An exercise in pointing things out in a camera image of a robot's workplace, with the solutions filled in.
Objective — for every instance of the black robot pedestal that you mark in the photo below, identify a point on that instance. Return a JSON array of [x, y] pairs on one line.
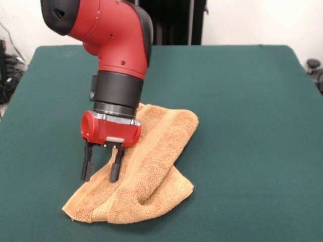
[[176, 22]]

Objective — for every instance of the dark green table cloth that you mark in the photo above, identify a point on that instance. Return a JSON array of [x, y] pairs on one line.
[[252, 151]]

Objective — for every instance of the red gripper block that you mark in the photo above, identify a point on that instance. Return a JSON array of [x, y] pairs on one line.
[[111, 132]]

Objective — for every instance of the grey chair base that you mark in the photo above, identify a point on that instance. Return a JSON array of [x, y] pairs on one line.
[[313, 64]]

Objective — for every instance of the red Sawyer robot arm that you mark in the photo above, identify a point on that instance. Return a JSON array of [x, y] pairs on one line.
[[113, 37]]

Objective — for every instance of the tan terry towel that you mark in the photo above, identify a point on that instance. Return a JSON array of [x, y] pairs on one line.
[[156, 156]]

